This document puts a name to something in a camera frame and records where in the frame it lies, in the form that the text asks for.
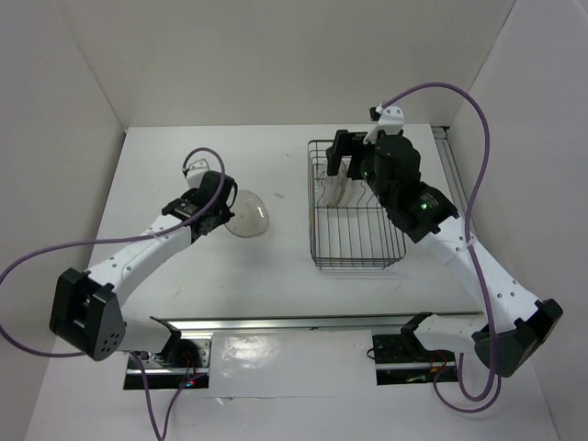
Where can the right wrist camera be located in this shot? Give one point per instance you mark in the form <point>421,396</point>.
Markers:
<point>389,120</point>

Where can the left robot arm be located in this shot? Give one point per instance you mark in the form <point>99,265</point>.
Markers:
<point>86,310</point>

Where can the aluminium front rail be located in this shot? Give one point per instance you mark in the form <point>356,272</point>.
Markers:
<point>378,324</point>

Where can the base mount plate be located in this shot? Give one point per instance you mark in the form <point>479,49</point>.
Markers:
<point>400,362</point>
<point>190,367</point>

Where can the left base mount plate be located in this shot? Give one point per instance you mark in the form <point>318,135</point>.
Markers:
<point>190,367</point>

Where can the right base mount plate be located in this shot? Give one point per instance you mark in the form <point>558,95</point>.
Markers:
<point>400,362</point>

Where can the grey wire dish rack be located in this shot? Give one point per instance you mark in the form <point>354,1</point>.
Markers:
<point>359,237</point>

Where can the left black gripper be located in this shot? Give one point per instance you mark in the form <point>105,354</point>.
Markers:
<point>225,214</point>

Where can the aluminium side rail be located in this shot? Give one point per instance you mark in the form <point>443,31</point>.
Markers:
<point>449,164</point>

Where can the smoky plate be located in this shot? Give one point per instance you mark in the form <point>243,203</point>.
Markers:
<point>328,184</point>
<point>250,216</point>

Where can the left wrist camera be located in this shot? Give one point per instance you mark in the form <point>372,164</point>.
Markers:
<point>194,170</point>

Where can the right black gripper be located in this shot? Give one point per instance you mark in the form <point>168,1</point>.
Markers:
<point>345,144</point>

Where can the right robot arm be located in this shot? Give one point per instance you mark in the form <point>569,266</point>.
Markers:
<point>514,323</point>

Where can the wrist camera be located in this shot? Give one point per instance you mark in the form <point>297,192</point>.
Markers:
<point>194,170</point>
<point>389,120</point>

